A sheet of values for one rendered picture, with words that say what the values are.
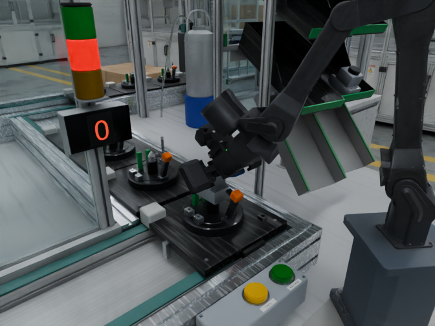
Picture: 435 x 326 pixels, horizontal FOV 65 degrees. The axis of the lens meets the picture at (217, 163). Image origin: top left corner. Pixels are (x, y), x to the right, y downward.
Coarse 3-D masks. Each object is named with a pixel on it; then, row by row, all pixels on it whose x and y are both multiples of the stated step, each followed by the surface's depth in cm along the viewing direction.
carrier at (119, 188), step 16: (176, 160) 106; (112, 176) 95; (128, 176) 93; (144, 176) 93; (160, 176) 91; (176, 176) 93; (112, 192) 89; (128, 192) 89; (144, 192) 89; (160, 192) 89; (176, 192) 89; (128, 208) 83
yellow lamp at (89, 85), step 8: (72, 72) 59; (80, 72) 58; (88, 72) 59; (96, 72) 60; (80, 80) 59; (88, 80) 59; (96, 80) 60; (80, 88) 60; (88, 88) 60; (96, 88) 60; (80, 96) 60; (88, 96) 60; (96, 96) 61
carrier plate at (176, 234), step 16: (176, 208) 82; (256, 208) 82; (160, 224) 76; (176, 224) 76; (256, 224) 76; (272, 224) 76; (176, 240) 71; (192, 240) 71; (208, 240) 71; (224, 240) 71; (240, 240) 71; (256, 240) 71; (192, 256) 66; (208, 256) 66; (224, 256) 66; (240, 256) 69; (208, 272) 64
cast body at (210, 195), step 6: (216, 180) 72; (222, 180) 73; (216, 186) 72; (222, 186) 73; (228, 186) 73; (204, 192) 74; (210, 192) 72; (216, 192) 71; (222, 192) 72; (204, 198) 74; (210, 198) 73; (216, 198) 72; (222, 198) 73; (228, 198) 74
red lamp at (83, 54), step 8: (72, 40) 56; (80, 40) 56; (88, 40) 57; (96, 40) 59; (72, 48) 57; (80, 48) 57; (88, 48) 57; (96, 48) 59; (72, 56) 57; (80, 56) 57; (88, 56) 58; (96, 56) 59; (72, 64) 58; (80, 64) 58; (88, 64) 58; (96, 64) 59
